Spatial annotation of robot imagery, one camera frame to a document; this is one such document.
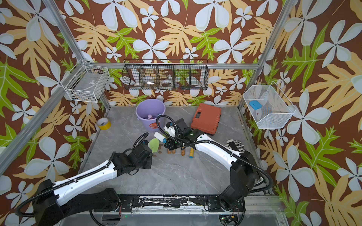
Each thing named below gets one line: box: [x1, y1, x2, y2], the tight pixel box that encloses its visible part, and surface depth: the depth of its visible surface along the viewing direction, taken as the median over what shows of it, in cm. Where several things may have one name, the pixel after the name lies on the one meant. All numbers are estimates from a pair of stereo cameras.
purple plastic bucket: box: [135, 98, 166, 132], surface depth 99 cm
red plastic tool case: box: [190, 103, 222, 135], surface depth 110 cm
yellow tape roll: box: [97, 117, 112, 131], surface depth 110 cm
